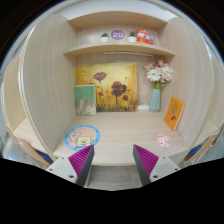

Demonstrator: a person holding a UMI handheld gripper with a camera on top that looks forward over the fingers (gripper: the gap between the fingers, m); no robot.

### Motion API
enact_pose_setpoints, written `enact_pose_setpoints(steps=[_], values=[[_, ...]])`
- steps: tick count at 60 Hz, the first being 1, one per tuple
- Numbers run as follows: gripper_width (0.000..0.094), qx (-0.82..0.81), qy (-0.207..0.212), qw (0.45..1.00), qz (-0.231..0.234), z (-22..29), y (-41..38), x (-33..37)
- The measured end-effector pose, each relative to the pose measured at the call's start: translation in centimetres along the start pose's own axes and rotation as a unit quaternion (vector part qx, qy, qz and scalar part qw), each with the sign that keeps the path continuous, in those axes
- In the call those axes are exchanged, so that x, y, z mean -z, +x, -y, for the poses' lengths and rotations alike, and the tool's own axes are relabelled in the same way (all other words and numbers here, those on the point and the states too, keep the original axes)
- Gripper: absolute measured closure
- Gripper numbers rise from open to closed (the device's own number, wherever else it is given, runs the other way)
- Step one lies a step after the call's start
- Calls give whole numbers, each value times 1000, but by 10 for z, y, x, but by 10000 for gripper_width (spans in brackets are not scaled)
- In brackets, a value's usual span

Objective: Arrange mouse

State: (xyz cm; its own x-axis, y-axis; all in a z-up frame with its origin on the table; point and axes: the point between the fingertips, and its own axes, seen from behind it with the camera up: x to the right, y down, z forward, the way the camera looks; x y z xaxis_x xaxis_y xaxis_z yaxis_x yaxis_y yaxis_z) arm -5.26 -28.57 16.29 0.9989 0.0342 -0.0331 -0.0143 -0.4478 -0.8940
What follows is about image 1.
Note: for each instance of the red plush toy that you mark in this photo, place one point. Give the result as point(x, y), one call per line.
point(143, 36)

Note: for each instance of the teal vase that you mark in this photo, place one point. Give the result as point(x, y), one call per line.
point(154, 105)

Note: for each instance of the purple round number sign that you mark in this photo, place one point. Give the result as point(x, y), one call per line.
point(117, 34)

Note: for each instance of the left small potted plant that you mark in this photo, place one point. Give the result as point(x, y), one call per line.
point(104, 37)

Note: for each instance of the wooden chair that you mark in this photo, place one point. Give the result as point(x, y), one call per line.
point(210, 142)
point(27, 148)

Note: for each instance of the small potted plant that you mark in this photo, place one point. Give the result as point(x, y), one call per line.
point(132, 36)
point(104, 37)

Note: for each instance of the white power strip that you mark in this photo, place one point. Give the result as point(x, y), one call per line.
point(143, 105)

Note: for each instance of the left wooden chair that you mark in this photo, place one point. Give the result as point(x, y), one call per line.
point(27, 148)

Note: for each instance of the round cartoon mouse pad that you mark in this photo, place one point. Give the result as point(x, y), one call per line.
point(81, 136)

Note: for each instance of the orange book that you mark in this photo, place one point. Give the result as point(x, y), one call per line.
point(174, 113)

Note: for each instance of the right wooden chair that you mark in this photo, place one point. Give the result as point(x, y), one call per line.
point(210, 142)

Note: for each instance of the wooden desk shelf unit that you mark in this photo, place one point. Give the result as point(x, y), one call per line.
point(38, 100)

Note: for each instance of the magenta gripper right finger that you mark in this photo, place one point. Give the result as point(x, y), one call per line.
point(145, 162)

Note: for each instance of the green book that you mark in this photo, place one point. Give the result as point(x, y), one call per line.
point(85, 100)

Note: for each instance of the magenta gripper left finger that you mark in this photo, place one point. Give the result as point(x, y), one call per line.
point(81, 162)

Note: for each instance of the right small potted plant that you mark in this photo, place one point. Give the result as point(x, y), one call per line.
point(132, 36)

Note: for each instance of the pink white flower bouquet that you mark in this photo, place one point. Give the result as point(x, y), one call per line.
point(158, 73)

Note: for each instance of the pink computer mouse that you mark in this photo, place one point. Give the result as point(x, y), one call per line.
point(163, 139)

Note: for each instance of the yellow flower painting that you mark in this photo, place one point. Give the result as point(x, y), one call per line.
point(115, 85)

